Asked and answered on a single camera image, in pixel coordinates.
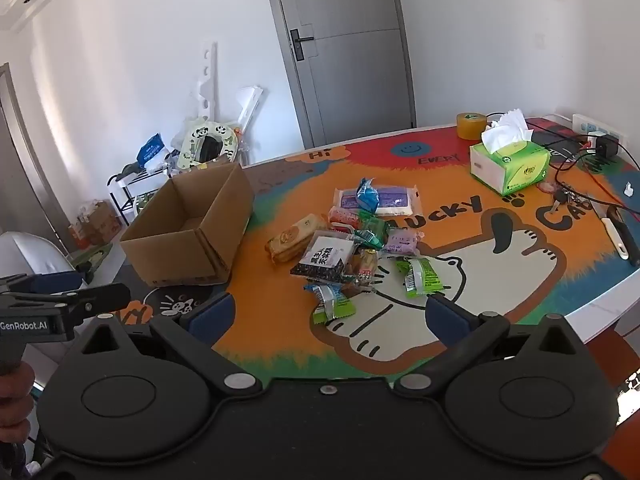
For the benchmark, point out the black shoe rack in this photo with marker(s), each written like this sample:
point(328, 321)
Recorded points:
point(127, 187)

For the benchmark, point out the yellow tape roll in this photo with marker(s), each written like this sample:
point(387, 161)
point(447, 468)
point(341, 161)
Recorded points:
point(470, 127)

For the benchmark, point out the green tissue box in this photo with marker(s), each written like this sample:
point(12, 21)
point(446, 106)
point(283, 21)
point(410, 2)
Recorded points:
point(510, 167)

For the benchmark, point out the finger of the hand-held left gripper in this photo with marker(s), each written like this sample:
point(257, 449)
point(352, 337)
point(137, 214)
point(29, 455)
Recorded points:
point(57, 282)
point(102, 296)

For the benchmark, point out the bright green snack packet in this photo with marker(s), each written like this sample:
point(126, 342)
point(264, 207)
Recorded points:
point(420, 277)

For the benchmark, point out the black charger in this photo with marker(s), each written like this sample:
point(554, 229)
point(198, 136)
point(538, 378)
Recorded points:
point(607, 146)

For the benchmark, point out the short white foam piece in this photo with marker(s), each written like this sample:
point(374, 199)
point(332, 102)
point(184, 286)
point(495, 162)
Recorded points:
point(249, 105)

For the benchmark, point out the small pink object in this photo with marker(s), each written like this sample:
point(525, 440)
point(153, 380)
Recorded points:
point(546, 188)

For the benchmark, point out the dark green snack packet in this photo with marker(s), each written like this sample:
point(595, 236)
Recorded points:
point(374, 230)

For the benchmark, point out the person's left hand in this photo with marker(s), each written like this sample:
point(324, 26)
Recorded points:
point(15, 400)

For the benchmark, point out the bunch of keys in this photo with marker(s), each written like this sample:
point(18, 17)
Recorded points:
point(562, 200)

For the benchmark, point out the small white object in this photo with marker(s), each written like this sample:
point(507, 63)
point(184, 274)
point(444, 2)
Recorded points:
point(627, 187)

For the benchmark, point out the grey door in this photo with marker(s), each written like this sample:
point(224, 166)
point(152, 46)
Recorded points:
point(350, 60)

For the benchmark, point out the large white purple snack packet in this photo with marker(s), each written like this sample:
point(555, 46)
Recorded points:
point(395, 199)

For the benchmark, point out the blue plastic bag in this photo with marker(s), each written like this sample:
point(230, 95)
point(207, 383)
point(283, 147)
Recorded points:
point(150, 147)

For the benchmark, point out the pink red snack packet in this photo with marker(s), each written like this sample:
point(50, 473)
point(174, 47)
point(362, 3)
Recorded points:
point(344, 216)

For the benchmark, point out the white rounded object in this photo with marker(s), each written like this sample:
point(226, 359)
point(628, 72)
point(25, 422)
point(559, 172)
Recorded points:
point(30, 257)

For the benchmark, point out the brown printed carton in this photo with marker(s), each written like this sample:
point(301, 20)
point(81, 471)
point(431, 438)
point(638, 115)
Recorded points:
point(102, 220)

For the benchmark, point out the white power strip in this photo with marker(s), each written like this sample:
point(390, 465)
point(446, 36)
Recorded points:
point(597, 127)

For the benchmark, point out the black oblong object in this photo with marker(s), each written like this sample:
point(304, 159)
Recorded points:
point(629, 237)

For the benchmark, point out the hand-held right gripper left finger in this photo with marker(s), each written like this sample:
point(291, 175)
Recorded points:
point(215, 317)

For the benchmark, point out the long white foam board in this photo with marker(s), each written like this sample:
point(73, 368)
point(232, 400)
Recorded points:
point(206, 85)

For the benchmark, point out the black and white snack packet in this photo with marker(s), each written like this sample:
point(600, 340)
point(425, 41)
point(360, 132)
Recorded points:
point(325, 257)

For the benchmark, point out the cardboard box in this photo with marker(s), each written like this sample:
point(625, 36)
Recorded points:
point(190, 220)

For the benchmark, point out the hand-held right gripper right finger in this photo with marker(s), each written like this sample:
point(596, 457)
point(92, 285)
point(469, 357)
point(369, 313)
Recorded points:
point(444, 321)

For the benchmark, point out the green floor mat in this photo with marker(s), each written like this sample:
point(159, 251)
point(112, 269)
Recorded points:
point(92, 257)

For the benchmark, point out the green and blue snack packet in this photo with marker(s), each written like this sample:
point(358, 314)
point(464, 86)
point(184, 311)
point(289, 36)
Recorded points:
point(330, 305)

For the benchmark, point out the panda neck pillow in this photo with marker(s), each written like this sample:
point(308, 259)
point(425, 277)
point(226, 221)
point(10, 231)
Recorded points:
point(192, 140)

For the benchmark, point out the orange biscuit pack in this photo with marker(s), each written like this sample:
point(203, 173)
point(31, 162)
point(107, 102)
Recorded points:
point(292, 237)

